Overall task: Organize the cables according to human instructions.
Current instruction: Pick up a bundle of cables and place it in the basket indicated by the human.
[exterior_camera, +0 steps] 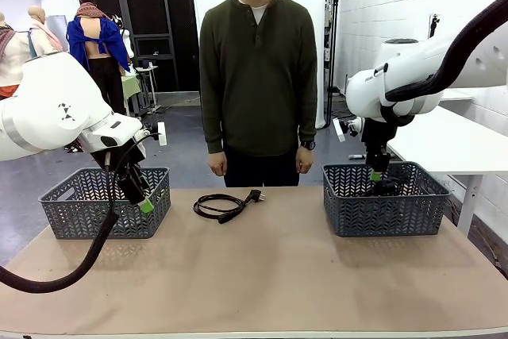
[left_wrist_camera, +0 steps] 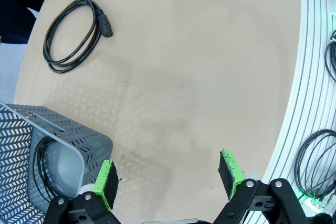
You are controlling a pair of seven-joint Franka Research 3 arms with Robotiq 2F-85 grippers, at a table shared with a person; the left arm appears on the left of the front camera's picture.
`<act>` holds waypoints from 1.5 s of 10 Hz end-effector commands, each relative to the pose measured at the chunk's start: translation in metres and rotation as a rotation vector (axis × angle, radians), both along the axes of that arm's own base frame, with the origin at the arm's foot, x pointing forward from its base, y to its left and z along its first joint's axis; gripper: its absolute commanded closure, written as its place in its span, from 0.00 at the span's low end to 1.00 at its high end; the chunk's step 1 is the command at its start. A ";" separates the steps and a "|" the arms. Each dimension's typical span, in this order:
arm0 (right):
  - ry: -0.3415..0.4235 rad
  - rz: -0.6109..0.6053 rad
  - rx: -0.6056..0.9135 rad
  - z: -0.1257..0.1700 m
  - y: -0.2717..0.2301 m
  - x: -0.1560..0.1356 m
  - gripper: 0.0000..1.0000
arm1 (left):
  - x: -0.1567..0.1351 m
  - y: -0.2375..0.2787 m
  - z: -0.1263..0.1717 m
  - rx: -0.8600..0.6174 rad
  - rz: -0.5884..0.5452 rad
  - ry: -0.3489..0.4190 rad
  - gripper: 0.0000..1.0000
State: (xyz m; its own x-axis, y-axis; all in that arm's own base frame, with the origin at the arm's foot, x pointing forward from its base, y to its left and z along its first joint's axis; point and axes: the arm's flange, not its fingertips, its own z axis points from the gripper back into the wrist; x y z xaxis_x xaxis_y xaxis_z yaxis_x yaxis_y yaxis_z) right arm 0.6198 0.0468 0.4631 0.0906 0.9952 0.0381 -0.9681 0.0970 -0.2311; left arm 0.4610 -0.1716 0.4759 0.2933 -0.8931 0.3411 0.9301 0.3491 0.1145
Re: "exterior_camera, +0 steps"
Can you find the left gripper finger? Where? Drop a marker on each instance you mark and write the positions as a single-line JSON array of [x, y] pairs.
[[143, 205], [149, 206]]

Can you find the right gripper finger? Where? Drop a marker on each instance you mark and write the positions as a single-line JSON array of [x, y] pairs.
[[374, 175], [380, 175]]

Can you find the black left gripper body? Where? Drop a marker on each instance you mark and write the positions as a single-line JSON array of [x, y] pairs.
[[135, 184]]

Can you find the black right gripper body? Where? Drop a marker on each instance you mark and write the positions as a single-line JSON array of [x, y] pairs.
[[377, 156]]

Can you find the person's left forearm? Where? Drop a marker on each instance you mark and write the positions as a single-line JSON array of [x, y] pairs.
[[307, 116]]

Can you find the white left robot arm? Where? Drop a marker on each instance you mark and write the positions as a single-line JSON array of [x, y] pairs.
[[51, 109]]

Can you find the person's right forearm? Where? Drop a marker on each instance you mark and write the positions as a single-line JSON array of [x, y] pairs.
[[214, 128]]

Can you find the person's left hand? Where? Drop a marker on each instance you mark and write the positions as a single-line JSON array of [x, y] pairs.
[[305, 161]]

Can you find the person's right hand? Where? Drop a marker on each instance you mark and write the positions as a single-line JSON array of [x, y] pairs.
[[217, 164]]

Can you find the grey plastic basket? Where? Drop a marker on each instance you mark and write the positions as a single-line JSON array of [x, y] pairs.
[[377, 216], [79, 216]]

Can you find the black braided left arm sleeve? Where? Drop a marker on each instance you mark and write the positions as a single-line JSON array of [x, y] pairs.
[[95, 247]]

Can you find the black braided arm sleeve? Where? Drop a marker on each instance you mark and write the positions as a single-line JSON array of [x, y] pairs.
[[456, 57], [95, 247]]

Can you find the black wristwatch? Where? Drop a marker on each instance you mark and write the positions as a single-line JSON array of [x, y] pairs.
[[308, 144]]

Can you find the table with green cloth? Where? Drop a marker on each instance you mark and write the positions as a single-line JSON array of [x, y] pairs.
[[133, 85]]

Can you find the white table with pole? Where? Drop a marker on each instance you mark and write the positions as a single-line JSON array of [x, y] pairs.
[[456, 95]]

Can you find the small white desk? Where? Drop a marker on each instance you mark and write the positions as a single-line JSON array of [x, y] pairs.
[[148, 71]]

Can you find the black braided right arm sleeve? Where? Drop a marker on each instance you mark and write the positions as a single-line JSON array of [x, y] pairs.
[[456, 57]]

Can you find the black truss stand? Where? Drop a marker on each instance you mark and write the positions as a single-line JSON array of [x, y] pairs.
[[331, 37]]

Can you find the mannequin in blue shirt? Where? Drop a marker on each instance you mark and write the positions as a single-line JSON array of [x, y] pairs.
[[99, 49]]

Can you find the black tripod pole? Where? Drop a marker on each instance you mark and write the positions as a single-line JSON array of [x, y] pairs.
[[434, 25]]

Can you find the person in green henley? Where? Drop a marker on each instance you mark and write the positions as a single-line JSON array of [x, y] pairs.
[[258, 77]]

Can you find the small white mannequin torso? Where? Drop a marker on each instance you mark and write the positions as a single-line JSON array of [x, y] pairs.
[[125, 37]]

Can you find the black mesh partition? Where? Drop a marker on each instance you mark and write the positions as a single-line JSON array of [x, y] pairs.
[[158, 17]]

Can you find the mannequin in white jacket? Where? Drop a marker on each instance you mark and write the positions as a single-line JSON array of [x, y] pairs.
[[12, 57]]

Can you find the mannequin with pink scarf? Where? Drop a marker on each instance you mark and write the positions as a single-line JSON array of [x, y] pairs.
[[41, 33]]

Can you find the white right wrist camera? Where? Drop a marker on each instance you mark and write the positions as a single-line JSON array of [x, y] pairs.
[[339, 128]]

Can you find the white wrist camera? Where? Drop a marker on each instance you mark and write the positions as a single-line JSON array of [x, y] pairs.
[[162, 132], [339, 128]]

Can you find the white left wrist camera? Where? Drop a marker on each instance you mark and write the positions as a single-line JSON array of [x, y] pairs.
[[162, 132]]

